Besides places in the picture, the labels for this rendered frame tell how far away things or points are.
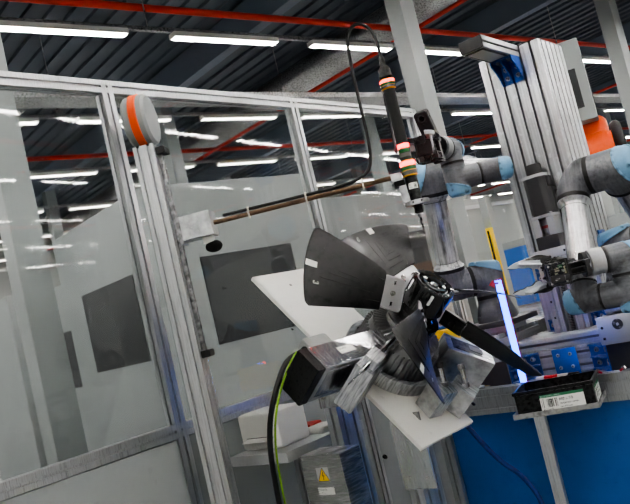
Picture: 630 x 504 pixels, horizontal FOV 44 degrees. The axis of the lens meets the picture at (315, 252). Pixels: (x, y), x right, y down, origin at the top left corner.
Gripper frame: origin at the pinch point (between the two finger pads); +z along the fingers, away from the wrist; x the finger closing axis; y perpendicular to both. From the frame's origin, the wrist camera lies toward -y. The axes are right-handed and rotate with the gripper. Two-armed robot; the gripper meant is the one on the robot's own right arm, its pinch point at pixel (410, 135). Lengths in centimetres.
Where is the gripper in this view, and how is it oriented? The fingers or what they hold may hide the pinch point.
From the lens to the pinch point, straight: 229.7
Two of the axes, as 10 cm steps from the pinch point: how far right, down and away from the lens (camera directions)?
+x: -8.3, 2.4, 5.0
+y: 2.3, 9.7, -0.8
